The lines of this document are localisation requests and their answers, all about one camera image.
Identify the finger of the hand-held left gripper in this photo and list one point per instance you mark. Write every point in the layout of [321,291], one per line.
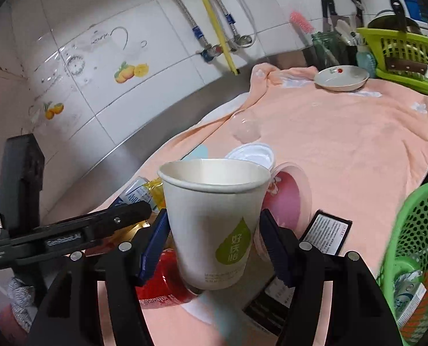
[120,216]

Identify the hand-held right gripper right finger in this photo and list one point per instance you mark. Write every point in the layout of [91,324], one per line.
[275,245]

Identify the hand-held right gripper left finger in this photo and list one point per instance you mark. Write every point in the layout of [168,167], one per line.
[152,248]

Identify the yellow label bottle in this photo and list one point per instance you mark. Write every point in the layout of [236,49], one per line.
[156,194]

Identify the white paper cup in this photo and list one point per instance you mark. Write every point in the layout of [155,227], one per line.
[206,216]

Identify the white plastic lid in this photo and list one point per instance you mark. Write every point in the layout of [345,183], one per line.
[252,153]

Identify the green mesh basket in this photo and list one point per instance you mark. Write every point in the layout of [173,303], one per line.
[423,216]

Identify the blue and white can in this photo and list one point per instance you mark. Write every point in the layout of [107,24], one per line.
[136,194]

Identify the red can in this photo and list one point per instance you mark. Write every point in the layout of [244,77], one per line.
[163,281]

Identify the pink plastic cup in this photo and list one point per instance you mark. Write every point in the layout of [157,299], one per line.
[289,202]

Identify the black box with white label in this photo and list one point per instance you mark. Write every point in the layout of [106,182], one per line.
[325,230]

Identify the patterned rag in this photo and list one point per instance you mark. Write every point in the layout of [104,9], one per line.
[21,295]

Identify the pink towel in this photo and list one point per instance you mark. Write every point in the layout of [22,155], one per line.
[343,144]

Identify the clear plastic cup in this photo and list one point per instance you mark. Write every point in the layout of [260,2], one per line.
[246,126]

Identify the printed packet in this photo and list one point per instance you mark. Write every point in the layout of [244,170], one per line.
[410,299]

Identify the white cloth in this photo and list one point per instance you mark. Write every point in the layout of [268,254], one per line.
[224,106]

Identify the white plate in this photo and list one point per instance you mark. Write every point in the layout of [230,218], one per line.
[340,77]

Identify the metal angle valve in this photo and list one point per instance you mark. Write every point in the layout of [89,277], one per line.
[244,40]

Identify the yellow pipe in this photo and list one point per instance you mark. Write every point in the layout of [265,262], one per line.
[214,21]

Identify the cleaver knife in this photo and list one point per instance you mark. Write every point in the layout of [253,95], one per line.
[405,66]

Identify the pink brush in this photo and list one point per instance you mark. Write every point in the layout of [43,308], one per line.
[302,21]

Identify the white tube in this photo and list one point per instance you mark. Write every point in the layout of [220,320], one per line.
[248,10]

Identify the lime green dish rack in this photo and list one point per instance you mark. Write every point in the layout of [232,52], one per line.
[401,41]

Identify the black pot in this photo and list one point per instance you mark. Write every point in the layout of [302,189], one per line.
[383,21]

